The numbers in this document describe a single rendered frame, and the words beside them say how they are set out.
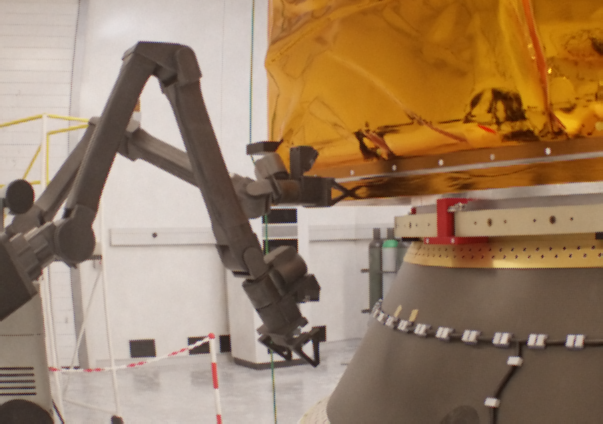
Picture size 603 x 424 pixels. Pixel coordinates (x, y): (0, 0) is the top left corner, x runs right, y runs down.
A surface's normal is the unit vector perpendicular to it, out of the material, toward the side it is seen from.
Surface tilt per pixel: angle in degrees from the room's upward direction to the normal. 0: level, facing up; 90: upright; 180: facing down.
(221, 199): 91
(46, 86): 90
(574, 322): 62
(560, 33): 103
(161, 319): 90
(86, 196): 78
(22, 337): 90
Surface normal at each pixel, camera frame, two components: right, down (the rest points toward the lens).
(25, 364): 0.57, 0.13
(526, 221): -0.79, 0.00
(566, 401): -0.61, -0.48
